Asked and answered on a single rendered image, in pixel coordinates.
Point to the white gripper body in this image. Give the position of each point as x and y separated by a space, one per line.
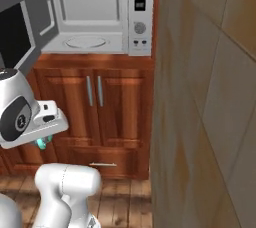
50 128

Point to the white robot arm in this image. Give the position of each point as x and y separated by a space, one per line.
63 185

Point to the wooden cupboard door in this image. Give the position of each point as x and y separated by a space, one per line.
125 105
71 105

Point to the grey microwave door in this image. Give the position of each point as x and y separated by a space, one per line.
23 28

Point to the white microwave oven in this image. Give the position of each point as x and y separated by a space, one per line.
100 22

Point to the teal round object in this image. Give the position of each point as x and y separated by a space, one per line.
41 143

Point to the wooden drawer front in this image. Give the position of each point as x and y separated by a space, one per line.
126 162

